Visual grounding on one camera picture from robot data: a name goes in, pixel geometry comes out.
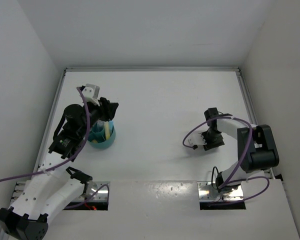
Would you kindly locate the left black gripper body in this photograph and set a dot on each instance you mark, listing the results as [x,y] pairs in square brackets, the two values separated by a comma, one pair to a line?
[94,111]

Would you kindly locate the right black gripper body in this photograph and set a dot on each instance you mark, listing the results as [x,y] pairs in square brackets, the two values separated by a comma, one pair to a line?
[213,138]

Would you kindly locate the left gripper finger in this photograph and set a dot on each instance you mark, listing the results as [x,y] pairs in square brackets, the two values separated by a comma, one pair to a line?
[110,106]
[109,116]

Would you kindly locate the blue highlighter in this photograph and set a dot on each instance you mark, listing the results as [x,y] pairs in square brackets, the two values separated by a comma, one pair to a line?
[110,126]

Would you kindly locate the yellow highlighter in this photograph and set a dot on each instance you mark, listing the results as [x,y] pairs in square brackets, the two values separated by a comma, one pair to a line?
[107,133]

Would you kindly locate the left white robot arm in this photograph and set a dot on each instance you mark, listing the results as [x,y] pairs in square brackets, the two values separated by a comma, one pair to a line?
[56,183]

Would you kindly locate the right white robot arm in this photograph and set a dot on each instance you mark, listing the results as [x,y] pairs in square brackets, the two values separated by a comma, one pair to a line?
[256,147]

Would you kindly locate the teal round divided container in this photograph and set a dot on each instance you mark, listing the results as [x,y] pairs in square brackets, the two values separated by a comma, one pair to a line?
[100,138]

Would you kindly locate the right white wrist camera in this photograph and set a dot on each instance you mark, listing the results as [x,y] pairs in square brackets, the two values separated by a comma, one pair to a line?
[196,140]

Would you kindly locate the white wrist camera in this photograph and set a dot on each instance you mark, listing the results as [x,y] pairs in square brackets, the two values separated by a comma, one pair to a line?
[90,93]
[196,140]

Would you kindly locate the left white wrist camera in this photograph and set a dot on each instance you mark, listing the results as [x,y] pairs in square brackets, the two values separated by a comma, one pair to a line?
[90,93]

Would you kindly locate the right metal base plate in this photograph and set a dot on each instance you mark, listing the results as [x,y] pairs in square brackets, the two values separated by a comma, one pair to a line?
[207,193]

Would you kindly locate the metal base plate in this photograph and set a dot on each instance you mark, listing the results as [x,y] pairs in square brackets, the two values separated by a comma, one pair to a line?
[207,193]
[101,188]

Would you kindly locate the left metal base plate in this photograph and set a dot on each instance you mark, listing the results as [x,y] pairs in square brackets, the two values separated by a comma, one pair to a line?
[101,188]

